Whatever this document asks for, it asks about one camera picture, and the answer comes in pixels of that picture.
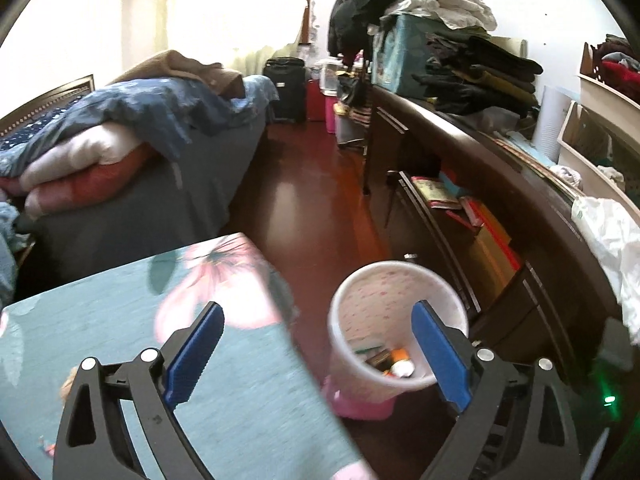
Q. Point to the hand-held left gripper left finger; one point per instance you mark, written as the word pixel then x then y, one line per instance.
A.
pixel 195 355

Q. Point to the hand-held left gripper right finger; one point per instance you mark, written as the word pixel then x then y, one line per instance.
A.
pixel 440 355

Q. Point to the small orange box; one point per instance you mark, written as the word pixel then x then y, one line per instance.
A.
pixel 400 356

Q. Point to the white pink-dotted trash bin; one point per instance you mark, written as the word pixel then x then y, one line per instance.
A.
pixel 370 300

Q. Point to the floral teal tablecloth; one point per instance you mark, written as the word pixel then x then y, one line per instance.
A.
pixel 260 400

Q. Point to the books in open drawer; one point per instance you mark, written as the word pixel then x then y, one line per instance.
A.
pixel 492 227

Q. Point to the bed with grey skirt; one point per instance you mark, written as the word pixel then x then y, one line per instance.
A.
pixel 150 220

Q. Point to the white plastic bag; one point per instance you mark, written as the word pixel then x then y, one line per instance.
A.
pixel 615 240

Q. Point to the yellow-green book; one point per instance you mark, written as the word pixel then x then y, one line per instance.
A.
pixel 435 191

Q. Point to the dark wooden dresser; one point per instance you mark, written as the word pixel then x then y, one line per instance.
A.
pixel 500 160

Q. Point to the light blue fleece garment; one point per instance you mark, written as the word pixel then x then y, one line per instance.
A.
pixel 6 245

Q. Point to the folded pink quilt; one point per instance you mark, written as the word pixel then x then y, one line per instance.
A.
pixel 90 155

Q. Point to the white floor storage box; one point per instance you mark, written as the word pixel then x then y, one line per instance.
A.
pixel 350 131

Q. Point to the blue floral quilt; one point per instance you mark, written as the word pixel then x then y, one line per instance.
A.
pixel 150 110

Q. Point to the cream storage bin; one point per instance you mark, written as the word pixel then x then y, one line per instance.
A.
pixel 607 95
pixel 570 135

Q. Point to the white cylindrical appliance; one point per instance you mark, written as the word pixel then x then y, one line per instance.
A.
pixel 550 120

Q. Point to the pink plastic container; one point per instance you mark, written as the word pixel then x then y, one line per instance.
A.
pixel 331 115

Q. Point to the navy star-print pillow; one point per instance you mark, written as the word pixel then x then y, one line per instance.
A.
pixel 27 135

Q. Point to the dark hanging bag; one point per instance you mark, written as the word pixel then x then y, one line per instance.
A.
pixel 352 91

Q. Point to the black suitcase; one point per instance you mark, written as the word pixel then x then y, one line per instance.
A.
pixel 285 90

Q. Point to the red box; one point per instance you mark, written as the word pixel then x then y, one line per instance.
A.
pixel 315 100

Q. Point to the stack of folded dark clothes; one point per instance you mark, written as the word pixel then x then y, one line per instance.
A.
pixel 485 75

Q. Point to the brown blanket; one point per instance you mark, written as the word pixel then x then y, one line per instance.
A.
pixel 175 67

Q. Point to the dark wooden headboard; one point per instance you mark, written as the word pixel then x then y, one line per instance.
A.
pixel 50 102

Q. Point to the clear plastic container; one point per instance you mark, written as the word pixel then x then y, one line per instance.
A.
pixel 330 77

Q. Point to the sheer pale green curtain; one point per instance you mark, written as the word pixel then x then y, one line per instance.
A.
pixel 252 60

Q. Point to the teal storage box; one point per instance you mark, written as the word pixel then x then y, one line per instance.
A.
pixel 400 55

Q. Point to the red and dark clothes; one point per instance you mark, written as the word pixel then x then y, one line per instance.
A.
pixel 622 62

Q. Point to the pile of white cloth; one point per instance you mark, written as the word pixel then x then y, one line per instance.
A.
pixel 445 2

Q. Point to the black jacket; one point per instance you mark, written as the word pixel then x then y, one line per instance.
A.
pixel 360 5

